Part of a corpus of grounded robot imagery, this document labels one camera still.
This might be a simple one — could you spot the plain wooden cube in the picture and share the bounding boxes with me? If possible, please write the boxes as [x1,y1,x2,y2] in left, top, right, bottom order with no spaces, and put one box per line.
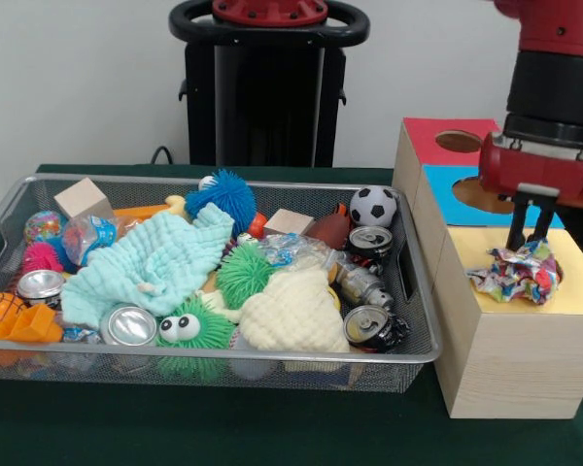
[52,177,116,222]

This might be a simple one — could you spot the black cable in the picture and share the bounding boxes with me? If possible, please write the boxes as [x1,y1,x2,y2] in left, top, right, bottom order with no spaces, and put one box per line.
[150,145,177,167]

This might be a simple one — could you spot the blue spiky ball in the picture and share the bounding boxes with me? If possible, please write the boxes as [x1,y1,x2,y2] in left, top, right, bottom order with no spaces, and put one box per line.
[184,168,257,237]

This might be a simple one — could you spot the black white soccer ball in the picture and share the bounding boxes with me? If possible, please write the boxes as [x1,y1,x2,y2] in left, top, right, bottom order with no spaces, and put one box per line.
[349,186,399,227]

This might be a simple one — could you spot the shallow wire mesh bin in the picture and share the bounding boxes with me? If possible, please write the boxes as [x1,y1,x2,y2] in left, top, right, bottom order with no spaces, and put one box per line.
[0,173,443,392]

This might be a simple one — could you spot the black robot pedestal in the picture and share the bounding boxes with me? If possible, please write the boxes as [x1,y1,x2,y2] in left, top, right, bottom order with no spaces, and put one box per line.
[168,0,370,169]

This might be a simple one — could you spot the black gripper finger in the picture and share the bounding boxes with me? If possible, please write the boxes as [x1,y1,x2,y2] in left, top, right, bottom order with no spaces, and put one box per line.
[506,190,532,251]
[529,197,558,242]

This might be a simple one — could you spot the colourful spotted cloth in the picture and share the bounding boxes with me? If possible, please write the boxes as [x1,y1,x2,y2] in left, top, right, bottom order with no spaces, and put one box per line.
[465,237,564,306]

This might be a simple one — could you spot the green spiky toy with eyes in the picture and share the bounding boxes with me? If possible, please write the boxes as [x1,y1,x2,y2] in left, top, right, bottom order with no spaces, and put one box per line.
[154,295,238,383]

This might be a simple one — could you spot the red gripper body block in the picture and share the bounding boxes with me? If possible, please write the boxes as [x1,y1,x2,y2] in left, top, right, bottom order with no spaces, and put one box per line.
[478,130,583,210]

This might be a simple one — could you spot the cream waffle cloth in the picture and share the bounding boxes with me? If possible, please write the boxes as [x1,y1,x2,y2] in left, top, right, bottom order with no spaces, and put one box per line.
[240,266,351,354]

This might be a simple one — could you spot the crushed black drink can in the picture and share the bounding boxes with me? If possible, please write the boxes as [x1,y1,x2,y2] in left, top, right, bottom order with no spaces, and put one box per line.
[342,304,412,352]

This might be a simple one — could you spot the mint waffle cloth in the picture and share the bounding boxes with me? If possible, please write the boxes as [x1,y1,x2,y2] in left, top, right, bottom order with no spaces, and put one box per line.
[60,201,237,327]

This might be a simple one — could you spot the green spiky ball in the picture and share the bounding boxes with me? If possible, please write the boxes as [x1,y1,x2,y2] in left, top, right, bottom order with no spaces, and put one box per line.
[216,241,278,310]

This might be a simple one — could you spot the orange toy basketball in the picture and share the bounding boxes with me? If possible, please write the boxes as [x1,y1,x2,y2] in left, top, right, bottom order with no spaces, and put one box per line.
[0,292,30,337]

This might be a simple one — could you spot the wooden box with three holes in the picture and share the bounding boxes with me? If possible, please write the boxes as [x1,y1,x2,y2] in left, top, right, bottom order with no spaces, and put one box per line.
[392,117,583,419]

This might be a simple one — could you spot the silver drink can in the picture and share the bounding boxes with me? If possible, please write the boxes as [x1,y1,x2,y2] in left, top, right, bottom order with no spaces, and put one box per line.
[99,303,159,347]

